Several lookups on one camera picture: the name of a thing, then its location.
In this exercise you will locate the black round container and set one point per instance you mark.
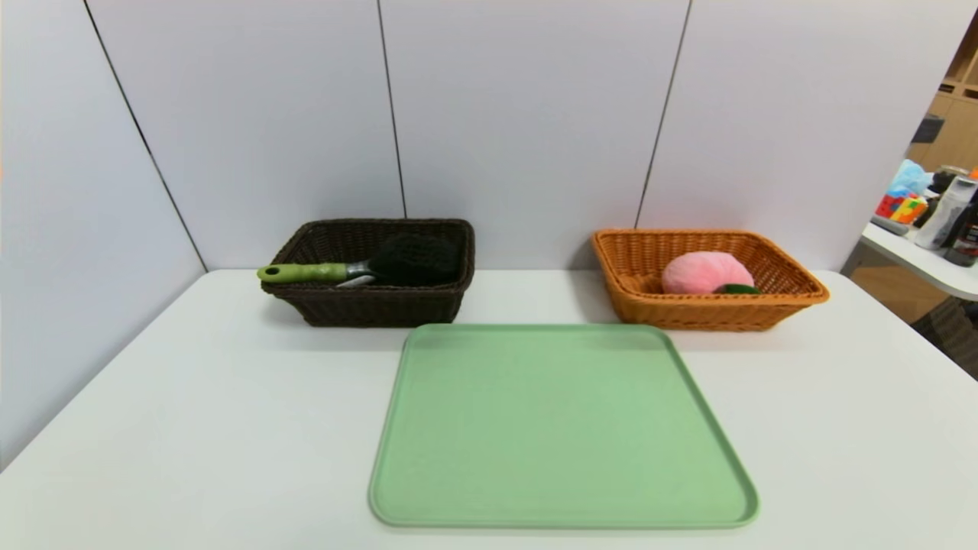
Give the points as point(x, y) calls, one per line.
point(946, 179)

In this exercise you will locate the blue plastic bag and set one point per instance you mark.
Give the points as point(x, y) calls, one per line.
point(911, 177)

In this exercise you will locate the dark bottle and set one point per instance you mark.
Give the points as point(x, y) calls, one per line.
point(967, 238)

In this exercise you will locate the colourful toy cube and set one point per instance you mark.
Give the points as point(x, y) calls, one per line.
point(901, 208)

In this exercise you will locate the pink plush peach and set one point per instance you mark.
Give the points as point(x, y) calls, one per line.
point(703, 273)

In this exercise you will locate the dark brown wicker basket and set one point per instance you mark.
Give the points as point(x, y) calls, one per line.
point(382, 302)

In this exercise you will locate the grey remote control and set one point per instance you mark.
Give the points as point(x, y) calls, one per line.
point(888, 226)

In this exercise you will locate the white marker with blue cap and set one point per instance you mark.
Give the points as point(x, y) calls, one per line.
point(355, 281)

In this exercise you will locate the white side table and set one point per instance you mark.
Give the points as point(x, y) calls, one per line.
point(917, 260)

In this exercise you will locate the wooden cabinet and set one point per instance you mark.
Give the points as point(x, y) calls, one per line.
point(959, 114)

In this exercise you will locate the white plastic bottle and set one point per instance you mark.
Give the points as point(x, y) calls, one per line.
point(946, 212)

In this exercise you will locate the dark wall box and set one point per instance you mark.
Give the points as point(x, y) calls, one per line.
point(927, 128)

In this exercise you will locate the light green plastic tray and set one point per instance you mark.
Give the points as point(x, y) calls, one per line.
point(535, 443)

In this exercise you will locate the orange wicker basket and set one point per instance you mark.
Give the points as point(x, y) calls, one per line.
point(787, 299)

